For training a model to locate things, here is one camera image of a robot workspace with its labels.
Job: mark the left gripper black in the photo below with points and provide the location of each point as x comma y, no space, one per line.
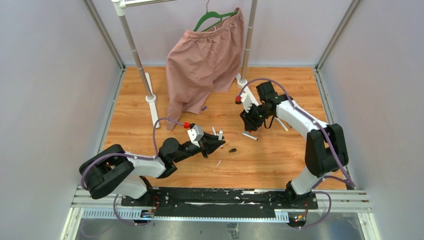
209,143

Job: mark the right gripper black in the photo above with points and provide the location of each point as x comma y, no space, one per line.
251,123

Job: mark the white marker grey tip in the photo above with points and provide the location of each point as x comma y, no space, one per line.
247,134

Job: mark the white marker yellow tip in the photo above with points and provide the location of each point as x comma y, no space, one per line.
282,124

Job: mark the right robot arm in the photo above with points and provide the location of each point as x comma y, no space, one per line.
325,149

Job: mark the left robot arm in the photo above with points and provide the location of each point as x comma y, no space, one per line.
115,171

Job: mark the white marker red tip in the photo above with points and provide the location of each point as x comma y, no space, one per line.
220,135

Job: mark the pink shorts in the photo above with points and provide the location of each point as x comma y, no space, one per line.
201,63

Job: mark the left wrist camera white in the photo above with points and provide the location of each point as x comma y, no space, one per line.
195,134

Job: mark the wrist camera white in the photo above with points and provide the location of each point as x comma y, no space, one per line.
195,134
246,101

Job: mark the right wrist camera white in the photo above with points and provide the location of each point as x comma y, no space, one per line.
246,101

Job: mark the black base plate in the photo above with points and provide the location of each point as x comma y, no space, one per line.
200,202

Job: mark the aluminium frame rail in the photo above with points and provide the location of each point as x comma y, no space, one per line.
334,206

